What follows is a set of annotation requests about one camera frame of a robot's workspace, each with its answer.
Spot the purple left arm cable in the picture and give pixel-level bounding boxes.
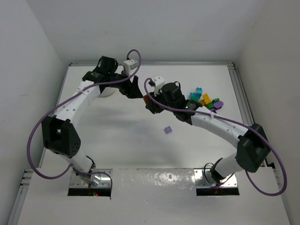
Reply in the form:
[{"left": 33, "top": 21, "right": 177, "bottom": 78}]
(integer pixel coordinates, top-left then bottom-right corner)
[{"left": 27, "top": 49, "right": 142, "bottom": 180}]

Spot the dark purple rounded lego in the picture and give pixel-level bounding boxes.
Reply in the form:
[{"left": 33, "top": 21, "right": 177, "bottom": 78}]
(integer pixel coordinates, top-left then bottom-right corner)
[{"left": 210, "top": 100, "right": 224, "bottom": 112}]

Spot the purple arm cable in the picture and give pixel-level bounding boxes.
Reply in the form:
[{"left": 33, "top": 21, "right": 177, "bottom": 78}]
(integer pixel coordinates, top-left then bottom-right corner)
[
  {"left": 143, "top": 78, "right": 288, "bottom": 196},
  {"left": 27, "top": 49, "right": 142, "bottom": 180}
]

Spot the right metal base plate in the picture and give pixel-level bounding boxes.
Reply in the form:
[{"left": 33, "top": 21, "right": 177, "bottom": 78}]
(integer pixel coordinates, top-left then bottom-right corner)
[{"left": 194, "top": 168, "right": 238, "bottom": 189}]

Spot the lavender square lego brick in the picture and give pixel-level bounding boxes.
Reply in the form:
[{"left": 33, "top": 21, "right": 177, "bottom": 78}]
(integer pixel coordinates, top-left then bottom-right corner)
[{"left": 164, "top": 126, "right": 173, "bottom": 134}]

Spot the aluminium frame rail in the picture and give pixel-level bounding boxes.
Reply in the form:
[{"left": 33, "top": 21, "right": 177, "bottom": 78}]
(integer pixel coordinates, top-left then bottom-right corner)
[
  {"left": 69, "top": 61, "right": 234, "bottom": 67},
  {"left": 227, "top": 62, "right": 275, "bottom": 167}
]

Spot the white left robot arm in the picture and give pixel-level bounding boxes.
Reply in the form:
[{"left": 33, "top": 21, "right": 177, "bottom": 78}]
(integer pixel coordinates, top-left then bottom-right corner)
[{"left": 42, "top": 56, "right": 143, "bottom": 175}]

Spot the green lego brick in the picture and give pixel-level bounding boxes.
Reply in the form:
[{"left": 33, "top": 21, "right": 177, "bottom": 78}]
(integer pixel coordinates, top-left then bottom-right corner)
[{"left": 206, "top": 98, "right": 220, "bottom": 109}]

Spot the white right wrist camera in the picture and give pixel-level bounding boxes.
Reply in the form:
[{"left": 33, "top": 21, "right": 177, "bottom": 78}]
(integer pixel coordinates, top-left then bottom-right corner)
[{"left": 149, "top": 75, "right": 165, "bottom": 96}]

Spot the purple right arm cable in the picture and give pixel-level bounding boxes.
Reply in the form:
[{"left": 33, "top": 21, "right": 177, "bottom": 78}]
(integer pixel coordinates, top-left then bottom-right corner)
[{"left": 143, "top": 78, "right": 288, "bottom": 196}]

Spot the yellow lego brick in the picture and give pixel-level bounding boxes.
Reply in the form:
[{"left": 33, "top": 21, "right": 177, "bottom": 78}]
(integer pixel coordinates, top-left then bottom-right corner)
[{"left": 200, "top": 93, "right": 212, "bottom": 105}]

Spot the white round divided container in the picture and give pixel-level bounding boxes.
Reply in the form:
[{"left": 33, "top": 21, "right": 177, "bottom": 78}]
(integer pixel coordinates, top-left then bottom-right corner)
[{"left": 98, "top": 87, "right": 117, "bottom": 98}]

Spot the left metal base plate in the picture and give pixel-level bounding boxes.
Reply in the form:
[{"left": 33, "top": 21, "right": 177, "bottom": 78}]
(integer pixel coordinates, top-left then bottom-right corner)
[{"left": 69, "top": 169, "right": 113, "bottom": 189}]

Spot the orange-brown lego plate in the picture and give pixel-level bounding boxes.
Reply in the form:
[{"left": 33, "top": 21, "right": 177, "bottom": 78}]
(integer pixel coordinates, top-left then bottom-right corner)
[{"left": 143, "top": 95, "right": 149, "bottom": 105}]

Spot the metal base plate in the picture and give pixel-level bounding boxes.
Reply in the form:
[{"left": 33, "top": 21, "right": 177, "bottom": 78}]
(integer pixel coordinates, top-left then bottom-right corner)
[
  {"left": 69, "top": 169, "right": 113, "bottom": 189},
  {"left": 194, "top": 168, "right": 238, "bottom": 189}
]

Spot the aluminium frame rail back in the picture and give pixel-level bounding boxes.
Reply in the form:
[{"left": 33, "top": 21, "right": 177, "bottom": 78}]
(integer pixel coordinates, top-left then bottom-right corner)
[{"left": 69, "top": 61, "right": 234, "bottom": 67}]

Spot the aluminium frame rail right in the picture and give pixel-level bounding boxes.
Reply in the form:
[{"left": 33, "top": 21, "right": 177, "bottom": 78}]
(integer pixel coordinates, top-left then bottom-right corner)
[{"left": 227, "top": 62, "right": 275, "bottom": 167}]

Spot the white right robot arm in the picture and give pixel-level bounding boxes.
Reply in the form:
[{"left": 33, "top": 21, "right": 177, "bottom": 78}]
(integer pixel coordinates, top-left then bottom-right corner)
[{"left": 145, "top": 77, "right": 270, "bottom": 183}]

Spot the cyan lego brick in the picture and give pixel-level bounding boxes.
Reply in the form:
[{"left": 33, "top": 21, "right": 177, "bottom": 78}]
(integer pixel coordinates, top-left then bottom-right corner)
[{"left": 189, "top": 87, "right": 203, "bottom": 101}]

